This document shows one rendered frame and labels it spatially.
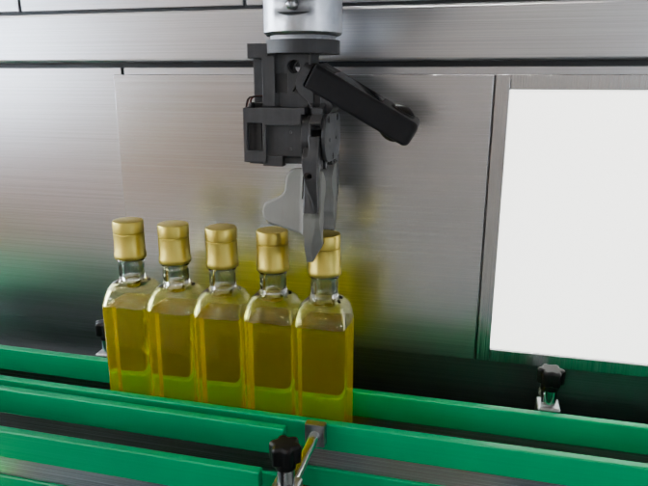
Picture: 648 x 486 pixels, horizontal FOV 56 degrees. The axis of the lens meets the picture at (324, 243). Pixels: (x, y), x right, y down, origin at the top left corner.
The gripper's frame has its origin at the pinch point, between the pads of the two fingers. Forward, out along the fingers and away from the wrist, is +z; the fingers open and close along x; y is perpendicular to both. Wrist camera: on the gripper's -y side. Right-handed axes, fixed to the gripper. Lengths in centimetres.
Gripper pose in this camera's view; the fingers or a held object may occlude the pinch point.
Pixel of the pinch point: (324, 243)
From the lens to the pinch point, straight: 63.6
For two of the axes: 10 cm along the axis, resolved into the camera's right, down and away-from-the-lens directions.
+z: 0.0, 9.7, 2.6
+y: -9.7, -0.6, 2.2
